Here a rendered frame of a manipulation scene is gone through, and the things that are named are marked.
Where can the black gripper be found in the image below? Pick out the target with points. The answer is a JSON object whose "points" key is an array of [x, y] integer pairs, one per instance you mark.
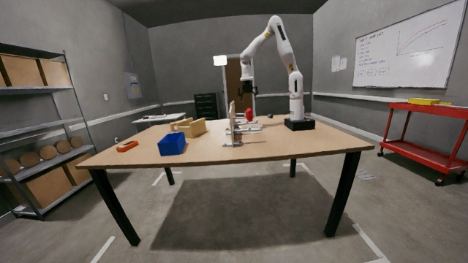
{"points": [[247, 88]]}

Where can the orange pocket multimeter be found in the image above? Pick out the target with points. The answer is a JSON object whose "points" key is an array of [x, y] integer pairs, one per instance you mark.
{"points": [[127, 146]]}

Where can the tan wooden crate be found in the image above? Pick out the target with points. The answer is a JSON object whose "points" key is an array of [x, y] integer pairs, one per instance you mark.
{"points": [[192, 129]]}

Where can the blue open box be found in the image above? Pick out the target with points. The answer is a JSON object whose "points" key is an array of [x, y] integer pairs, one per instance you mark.
{"points": [[172, 144]]}

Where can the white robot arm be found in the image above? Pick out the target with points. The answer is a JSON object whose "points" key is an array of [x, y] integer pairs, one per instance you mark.
{"points": [[275, 27]]}

